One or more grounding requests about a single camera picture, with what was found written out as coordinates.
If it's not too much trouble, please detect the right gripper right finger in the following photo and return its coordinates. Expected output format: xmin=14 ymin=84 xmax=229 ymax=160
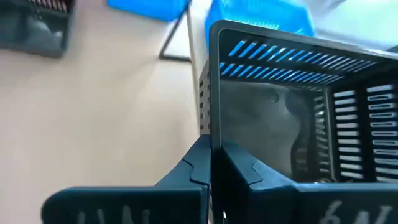
xmin=213 ymin=140 xmax=398 ymax=224

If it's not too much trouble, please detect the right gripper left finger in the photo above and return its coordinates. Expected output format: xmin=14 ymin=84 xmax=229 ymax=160
xmin=40 ymin=133 xmax=212 ymax=224

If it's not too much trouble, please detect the black slotted plastic basket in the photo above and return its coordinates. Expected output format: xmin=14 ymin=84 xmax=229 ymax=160
xmin=198 ymin=19 xmax=398 ymax=184
xmin=0 ymin=0 xmax=76 ymax=59

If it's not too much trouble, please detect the blue slotted plastic basket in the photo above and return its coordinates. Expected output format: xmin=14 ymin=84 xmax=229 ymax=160
xmin=204 ymin=0 xmax=315 ymax=47
xmin=107 ymin=0 xmax=191 ymax=22

